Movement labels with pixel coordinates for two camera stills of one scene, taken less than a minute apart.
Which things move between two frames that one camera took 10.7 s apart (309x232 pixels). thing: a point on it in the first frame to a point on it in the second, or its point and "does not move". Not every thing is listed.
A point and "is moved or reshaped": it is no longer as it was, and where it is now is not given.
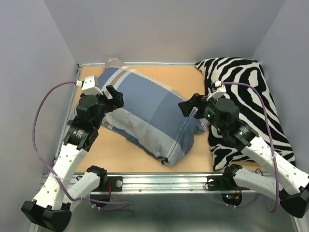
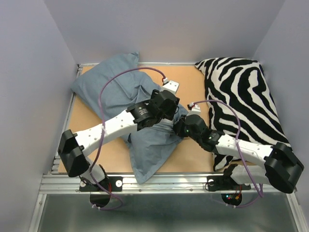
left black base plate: (114, 184) does not move
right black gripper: (196, 100) to (178, 126)
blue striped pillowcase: (147, 113) is moved or reshaped
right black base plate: (222, 183) does not move
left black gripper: (117, 101) to (169, 115)
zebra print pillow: (245, 83) does not move
